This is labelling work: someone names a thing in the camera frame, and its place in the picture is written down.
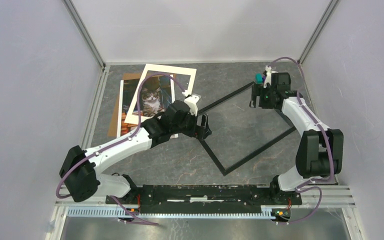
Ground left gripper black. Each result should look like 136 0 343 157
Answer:
170 109 211 141

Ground black picture frame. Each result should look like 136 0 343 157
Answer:
198 82 296 176

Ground clear acrylic sheet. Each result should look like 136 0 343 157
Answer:
204 88 290 168

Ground cat photo print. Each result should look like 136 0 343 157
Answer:
116 74 180 140

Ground white mat board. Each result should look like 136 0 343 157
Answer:
124 63 197 124

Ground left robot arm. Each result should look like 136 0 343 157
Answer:
56 94 212 204

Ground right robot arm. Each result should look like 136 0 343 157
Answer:
249 70 344 204

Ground teal cube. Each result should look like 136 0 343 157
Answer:
255 73 265 85

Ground brown backing board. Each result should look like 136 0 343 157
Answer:
107 72 176 138

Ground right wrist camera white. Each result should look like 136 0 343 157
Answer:
263 65 278 88

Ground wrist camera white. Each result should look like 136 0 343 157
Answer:
263 65 278 88
184 94 201 117

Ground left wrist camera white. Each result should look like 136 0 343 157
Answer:
184 94 201 117

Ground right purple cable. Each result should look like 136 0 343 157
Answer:
269 56 337 225

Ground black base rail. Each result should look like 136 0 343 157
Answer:
118 184 303 214

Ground aluminium frame rails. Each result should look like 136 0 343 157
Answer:
45 0 365 240

